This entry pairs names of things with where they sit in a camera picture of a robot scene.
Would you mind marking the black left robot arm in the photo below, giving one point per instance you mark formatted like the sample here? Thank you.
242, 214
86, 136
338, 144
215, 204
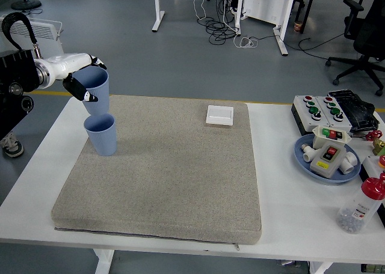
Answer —
16, 75

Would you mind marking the white ribbed panel heater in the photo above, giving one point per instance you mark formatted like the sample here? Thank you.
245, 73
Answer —
45, 30

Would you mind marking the white wall switch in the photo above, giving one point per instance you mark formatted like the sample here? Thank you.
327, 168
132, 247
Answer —
219, 115

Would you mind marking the white four-button control box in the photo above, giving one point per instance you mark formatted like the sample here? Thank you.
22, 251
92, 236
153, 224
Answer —
302, 105
323, 108

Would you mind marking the white flat panel heater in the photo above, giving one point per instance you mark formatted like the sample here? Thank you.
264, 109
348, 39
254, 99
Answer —
264, 3

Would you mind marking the blue plate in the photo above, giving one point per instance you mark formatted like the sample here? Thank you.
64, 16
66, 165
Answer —
300, 154

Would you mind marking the black office chair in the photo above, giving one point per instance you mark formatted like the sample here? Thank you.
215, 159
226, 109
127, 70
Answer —
370, 36

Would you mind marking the grey-brown cushion mat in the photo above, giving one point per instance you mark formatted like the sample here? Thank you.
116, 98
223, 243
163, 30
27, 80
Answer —
186, 181

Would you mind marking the white pipe fitting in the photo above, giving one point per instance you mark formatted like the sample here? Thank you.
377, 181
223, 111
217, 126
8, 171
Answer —
349, 164
308, 155

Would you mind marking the dark crate under table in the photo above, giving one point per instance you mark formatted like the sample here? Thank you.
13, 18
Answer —
373, 269

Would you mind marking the white table leg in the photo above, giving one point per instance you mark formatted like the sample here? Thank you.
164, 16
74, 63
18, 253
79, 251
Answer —
320, 268
103, 262

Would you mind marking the white desk leg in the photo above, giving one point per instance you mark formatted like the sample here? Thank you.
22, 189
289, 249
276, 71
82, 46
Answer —
158, 12
284, 18

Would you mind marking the blue ribbed plastic cup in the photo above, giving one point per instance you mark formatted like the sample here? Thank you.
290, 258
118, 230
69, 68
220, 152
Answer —
97, 105
102, 138

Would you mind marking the red emergency stop box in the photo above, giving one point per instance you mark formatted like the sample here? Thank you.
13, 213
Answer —
368, 166

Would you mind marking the person's shoe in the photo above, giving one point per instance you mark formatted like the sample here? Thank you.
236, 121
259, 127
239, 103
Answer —
13, 149

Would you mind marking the white green-red switch box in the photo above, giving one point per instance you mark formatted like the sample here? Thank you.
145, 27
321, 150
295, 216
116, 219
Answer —
320, 138

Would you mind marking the small tin can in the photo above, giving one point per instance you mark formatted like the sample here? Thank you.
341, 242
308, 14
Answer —
298, 26

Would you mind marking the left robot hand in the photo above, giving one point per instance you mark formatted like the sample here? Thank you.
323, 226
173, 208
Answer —
66, 64

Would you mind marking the clear bottle red cap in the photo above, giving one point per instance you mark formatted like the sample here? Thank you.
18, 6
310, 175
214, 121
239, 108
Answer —
359, 208

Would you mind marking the black plastic tray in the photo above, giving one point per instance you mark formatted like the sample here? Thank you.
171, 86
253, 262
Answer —
358, 111

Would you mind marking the beige push-button switch box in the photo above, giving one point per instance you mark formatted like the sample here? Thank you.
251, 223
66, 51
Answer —
326, 166

